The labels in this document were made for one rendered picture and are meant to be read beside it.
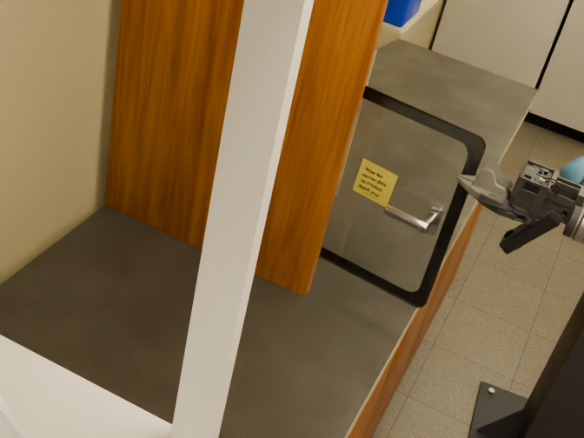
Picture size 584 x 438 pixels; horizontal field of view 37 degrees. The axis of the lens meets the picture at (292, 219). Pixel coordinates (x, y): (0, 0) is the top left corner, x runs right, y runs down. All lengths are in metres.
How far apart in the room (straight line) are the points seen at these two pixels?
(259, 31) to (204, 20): 0.97
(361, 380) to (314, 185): 0.37
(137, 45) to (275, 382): 0.68
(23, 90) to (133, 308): 0.45
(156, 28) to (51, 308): 0.56
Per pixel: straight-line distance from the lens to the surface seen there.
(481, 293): 3.55
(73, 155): 1.80
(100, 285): 1.72
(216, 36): 1.60
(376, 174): 1.64
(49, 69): 1.62
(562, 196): 1.50
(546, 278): 3.78
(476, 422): 2.99
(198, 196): 1.76
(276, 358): 1.62
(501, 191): 1.51
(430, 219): 1.61
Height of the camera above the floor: 2.07
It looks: 35 degrees down
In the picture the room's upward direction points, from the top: 14 degrees clockwise
